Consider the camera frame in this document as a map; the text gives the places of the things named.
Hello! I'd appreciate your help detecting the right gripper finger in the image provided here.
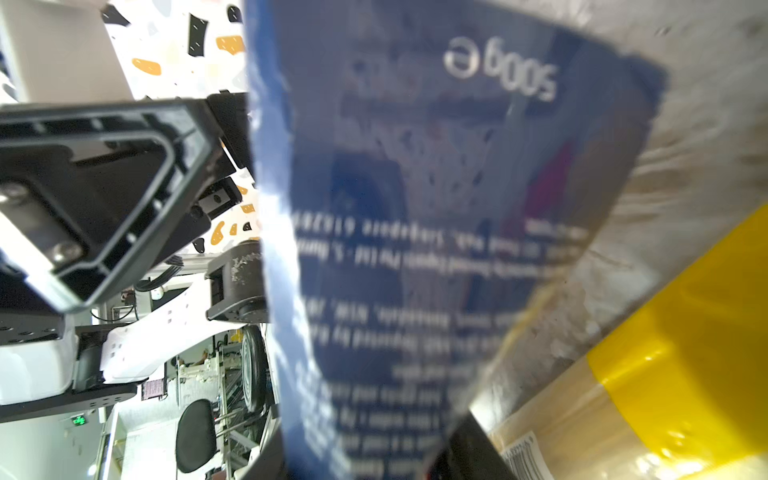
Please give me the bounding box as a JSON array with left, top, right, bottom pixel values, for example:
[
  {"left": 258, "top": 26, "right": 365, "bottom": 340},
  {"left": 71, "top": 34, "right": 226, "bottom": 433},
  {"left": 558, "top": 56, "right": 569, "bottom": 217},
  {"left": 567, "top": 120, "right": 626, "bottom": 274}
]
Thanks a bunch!
[{"left": 428, "top": 413, "right": 516, "bottom": 480}]

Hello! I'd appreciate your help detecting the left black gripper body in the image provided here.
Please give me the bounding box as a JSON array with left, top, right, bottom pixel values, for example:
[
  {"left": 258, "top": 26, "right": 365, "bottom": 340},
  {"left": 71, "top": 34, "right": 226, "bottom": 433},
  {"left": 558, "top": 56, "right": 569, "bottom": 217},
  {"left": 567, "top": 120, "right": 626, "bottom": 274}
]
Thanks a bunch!
[{"left": 1, "top": 92, "right": 251, "bottom": 423}]

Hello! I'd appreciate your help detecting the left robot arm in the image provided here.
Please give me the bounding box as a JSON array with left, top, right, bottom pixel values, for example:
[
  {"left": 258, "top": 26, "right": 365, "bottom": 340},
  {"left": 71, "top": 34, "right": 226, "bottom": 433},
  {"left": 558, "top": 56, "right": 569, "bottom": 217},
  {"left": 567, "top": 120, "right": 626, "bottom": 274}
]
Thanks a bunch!
[{"left": 1, "top": 93, "right": 266, "bottom": 423}]

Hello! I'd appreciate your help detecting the blue Barilla pasta box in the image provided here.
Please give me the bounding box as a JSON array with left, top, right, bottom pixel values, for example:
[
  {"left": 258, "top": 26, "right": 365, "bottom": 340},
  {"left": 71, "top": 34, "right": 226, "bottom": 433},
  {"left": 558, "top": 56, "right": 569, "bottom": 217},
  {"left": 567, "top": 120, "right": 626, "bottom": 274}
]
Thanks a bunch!
[{"left": 243, "top": 1, "right": 667, "bottom": 479}]

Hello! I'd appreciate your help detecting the yellow Pastatime spaghetti bag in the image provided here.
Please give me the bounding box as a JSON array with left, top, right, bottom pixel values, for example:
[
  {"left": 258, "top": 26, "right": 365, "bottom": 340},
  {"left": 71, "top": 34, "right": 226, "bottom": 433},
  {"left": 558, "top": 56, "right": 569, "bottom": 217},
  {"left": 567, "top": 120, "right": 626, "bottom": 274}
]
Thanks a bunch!
[{"left": 490, "top": 208, "right": 767, "bottom": 479}]

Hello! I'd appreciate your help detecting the black office chair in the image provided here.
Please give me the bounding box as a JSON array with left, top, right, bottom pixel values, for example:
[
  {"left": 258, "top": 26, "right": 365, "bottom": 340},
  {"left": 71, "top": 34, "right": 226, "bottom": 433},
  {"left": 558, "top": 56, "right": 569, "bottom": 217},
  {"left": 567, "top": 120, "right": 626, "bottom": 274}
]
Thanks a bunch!
[{"left": 175, "top": 399, "right": 217, "bottom": 474}]

